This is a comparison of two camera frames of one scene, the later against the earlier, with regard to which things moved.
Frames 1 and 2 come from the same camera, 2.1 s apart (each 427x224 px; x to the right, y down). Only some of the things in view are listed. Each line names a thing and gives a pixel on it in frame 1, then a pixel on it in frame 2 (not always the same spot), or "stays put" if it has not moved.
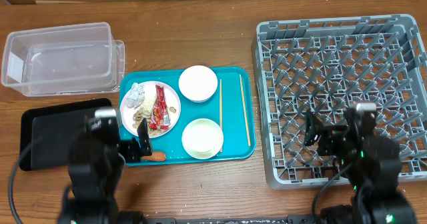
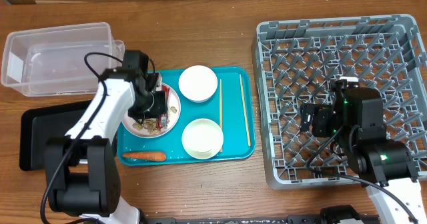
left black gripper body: x=130 y=152 → x=149 y=105
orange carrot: x=155 y=157 stays put
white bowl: x=198 y=83 stays put
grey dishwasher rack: x=327 y=65 stays put
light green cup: x=202 y=139 stays put
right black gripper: x=315 y=131 → x=322 y=117
